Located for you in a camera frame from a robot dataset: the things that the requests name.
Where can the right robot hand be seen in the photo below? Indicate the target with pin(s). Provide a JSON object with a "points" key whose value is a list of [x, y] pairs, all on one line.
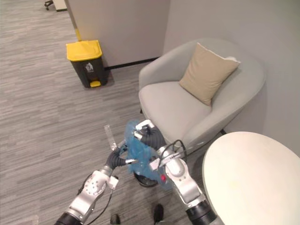
{"points": [[150, 137]]}

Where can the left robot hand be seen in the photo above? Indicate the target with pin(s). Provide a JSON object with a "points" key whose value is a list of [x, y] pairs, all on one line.
{"points": [[117, 159]]}

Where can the blue plastic trash bag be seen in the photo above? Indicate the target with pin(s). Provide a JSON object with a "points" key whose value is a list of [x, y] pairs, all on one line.
{"points": [[138, 152]]}

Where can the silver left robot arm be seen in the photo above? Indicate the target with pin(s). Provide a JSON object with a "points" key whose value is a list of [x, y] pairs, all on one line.
{"points": [[90, 194]]}

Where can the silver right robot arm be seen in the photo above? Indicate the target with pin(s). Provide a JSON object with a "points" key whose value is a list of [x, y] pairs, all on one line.
{"points": [[185, 178]]}

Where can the yellow lidded large trash can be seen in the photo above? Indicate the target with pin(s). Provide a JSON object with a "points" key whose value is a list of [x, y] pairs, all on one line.
{"points": [[85, 63]]}

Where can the round white tea table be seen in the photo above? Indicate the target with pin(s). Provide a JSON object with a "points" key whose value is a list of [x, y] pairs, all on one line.
{"points": [[253, 180]]}

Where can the clear plastic bottle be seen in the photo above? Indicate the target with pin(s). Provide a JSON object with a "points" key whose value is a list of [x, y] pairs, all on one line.
{"points": [[110, 137]]}

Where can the dark left robot foot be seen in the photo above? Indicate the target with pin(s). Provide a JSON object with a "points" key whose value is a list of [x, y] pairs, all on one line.
{"points": [[115, 219]]}

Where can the dark robot foot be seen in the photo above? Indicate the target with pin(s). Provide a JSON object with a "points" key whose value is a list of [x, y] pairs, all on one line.
{"points": [[159, 212], [115, 219]]}

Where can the grey armchair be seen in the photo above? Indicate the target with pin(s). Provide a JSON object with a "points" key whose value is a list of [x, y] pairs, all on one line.
{"points": [[199, 96]]}

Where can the dark right robot foot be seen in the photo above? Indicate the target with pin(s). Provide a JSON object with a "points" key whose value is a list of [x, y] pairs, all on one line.
{"points": [[159, 212]]}

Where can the beige cushion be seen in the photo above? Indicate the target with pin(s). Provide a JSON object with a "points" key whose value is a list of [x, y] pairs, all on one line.
{"points": [[208, 72]]}

